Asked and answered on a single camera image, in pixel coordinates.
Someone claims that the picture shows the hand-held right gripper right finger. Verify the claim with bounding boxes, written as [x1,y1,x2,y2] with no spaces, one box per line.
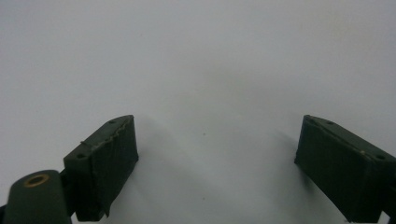
[293,114,396,224]

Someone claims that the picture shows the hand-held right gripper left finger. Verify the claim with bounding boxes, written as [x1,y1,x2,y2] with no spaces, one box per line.
[63,114,140,223]

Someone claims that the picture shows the white table mat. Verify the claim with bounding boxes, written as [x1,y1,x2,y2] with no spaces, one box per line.
[0,0,396,224]

